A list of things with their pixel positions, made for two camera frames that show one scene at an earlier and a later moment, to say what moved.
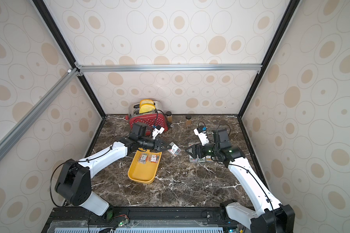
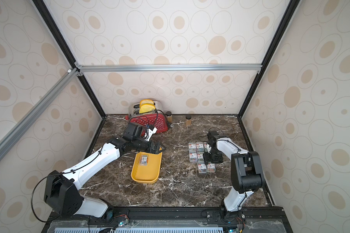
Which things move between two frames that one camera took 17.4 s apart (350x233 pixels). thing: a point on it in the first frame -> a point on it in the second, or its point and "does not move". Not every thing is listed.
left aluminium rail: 2,147 does not move
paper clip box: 201,159 does not move
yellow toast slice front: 145,108 does not move
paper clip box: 153,158 -> 211,167
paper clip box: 175,150 -> 202,168
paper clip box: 193,159 does not move
